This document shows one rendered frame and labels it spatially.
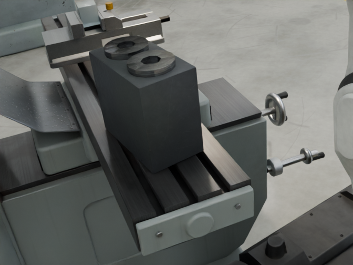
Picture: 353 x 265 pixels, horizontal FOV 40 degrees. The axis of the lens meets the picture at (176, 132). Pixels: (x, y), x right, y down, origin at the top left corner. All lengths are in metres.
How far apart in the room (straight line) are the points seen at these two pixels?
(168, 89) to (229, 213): 0.25
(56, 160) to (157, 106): 0.52
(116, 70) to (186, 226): 0.31
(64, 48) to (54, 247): 0.58
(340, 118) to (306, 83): 2.26
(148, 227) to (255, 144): 0.73
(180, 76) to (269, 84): 2.35
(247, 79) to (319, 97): 0.51
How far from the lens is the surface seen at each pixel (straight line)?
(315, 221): 1.32
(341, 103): 0.94
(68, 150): 1.30
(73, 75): 1.37
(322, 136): 2.69
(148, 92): 0.84
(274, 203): 2.25
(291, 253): 1.21
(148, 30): 1.47
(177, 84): 0.86
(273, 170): 1.59
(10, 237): 1.41
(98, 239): 1.51
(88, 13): 1.45
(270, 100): 1.69
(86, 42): 1.44
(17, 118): 1.24
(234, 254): 1.76
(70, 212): 1.41
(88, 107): 1.19
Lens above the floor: 1.50
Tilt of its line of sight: 33 degrees down
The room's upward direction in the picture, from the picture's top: 7 degrees counter-clockwise
